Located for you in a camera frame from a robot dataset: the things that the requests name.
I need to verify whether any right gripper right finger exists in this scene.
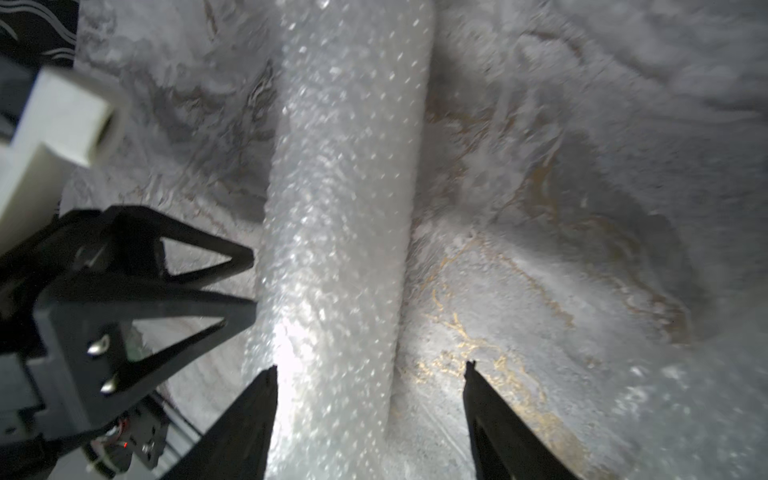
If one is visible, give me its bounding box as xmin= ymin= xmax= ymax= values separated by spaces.
xmin=463 ymin=361 xmax=577 ymax=480

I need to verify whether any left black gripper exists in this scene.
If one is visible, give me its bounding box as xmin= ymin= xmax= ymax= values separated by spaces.
xmin=1 ymin=205 xmax=257 ymax=479

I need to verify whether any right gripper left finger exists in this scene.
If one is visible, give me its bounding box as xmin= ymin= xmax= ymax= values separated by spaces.
xmin=163 ymin=366 xmax=278 ymax=480

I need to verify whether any clear bubble wrap roll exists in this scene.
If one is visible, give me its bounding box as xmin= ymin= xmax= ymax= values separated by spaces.
xmin=243 ymin=1 xmax=435 ymax=479

